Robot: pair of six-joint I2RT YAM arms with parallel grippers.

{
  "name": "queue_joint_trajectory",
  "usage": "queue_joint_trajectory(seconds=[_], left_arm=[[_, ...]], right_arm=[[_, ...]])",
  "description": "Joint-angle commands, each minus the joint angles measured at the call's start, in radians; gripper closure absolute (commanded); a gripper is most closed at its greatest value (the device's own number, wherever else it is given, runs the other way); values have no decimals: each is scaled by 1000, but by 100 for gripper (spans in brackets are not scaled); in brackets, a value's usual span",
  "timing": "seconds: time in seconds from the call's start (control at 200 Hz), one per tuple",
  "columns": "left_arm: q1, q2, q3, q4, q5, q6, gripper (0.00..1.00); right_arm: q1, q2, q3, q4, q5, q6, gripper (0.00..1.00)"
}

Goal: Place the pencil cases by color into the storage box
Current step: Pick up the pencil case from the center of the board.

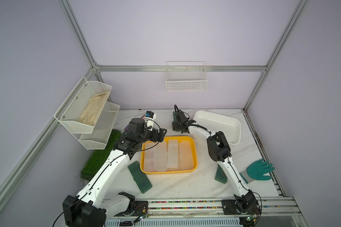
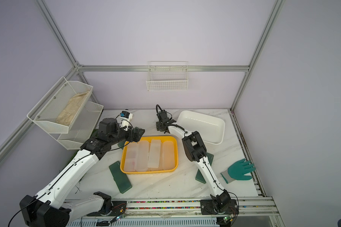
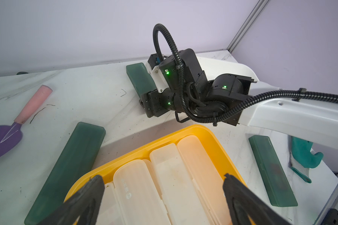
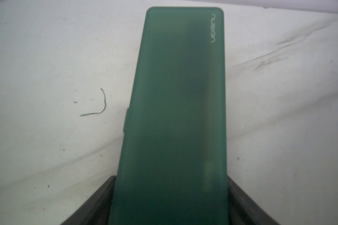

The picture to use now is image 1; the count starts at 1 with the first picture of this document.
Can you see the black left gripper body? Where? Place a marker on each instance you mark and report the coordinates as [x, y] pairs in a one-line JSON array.
[[150, 136]]

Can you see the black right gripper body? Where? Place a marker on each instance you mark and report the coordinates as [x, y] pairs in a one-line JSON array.
[[180, 125]]

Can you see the green pencil case back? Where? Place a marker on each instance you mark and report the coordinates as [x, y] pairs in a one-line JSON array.
[[175, 121]]

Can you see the yellow plastic tray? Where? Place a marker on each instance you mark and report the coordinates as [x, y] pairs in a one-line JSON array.
[[178, 169]]

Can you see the clear pencil case pink pen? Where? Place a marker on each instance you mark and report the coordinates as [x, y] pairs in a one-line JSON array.
[[149, 157]]

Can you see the white plastic storage box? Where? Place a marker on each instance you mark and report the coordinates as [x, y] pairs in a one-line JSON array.
[[231, 127]]

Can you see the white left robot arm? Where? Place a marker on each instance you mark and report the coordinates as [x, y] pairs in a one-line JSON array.
[[88, 208]]

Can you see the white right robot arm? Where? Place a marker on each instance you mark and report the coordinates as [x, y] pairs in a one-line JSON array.
[[216, 132]]

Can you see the green artificial grass mat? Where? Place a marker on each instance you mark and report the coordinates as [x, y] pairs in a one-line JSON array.
[[98, 158]]

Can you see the beige cloth in shelf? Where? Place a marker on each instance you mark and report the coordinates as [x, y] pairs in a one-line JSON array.
[[90, 114]]

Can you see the white mesh two-tier shelf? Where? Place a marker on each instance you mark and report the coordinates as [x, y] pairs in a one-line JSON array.
[[91, 137]]

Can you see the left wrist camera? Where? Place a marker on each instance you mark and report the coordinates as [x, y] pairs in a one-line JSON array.
[[150, 119]]

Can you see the white wire wall basket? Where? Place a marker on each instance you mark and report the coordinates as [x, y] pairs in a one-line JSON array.
[[186, 76]]

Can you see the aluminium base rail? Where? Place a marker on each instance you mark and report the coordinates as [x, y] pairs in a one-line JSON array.
[[273, 212]]

